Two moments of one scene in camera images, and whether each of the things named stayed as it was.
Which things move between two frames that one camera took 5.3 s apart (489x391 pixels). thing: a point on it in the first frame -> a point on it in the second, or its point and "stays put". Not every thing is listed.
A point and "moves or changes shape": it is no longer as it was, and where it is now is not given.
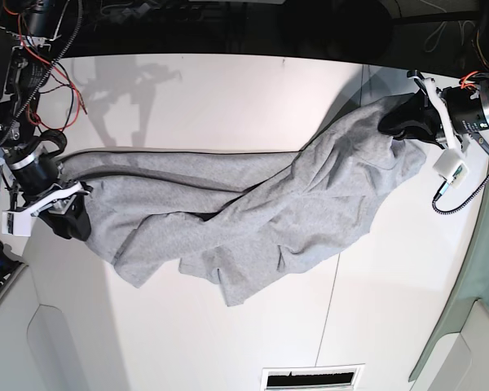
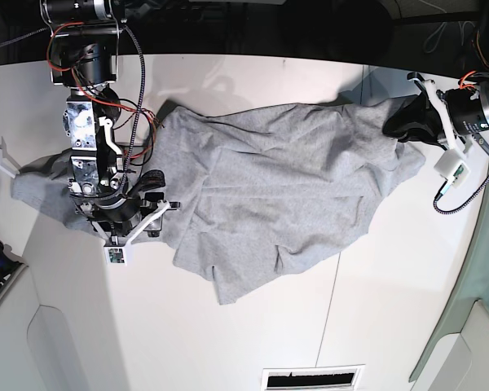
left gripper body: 36,180 -> 116,221
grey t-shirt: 227,220 moves or changes shape
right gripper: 460,110 stays put
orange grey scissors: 485,146 stays put
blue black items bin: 1,269 stays put
